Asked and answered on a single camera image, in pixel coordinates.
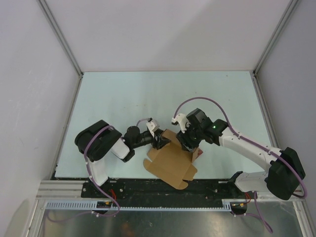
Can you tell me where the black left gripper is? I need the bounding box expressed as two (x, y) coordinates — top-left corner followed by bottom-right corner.
(132, 128), (171, 150)

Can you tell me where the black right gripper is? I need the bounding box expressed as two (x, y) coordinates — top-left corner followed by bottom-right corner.
(175, 122), (203, 153)

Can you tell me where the small red packet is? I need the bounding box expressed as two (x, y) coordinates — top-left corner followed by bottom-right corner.
(197, 149), (203, 158)

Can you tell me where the brown cardboard paper box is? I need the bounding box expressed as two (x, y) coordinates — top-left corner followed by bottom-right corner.
(143, 129), (199, 190)

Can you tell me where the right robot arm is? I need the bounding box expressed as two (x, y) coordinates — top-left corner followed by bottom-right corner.
(172, 108), (306, 200)

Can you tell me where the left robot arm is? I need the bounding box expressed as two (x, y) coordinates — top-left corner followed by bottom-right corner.
(75, 118), (171, 198)

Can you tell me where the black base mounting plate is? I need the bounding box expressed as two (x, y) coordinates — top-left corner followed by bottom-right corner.
(81, 178), (254, 200)

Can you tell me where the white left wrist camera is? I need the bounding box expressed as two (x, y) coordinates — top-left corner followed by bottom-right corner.
(146, 118), (159, 137)

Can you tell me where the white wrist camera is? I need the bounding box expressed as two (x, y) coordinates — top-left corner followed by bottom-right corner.
(171, 114), (191, 133)
(146, 118), (159, 137)

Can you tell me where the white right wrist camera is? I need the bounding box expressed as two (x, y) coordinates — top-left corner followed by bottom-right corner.
(171, 114), (191, 133)

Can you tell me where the grey slotted cable duct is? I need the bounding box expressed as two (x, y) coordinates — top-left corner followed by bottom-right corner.
(44, 198), (233, 212)

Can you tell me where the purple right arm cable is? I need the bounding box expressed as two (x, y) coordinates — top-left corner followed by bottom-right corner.
(173, 97), (308, 233)

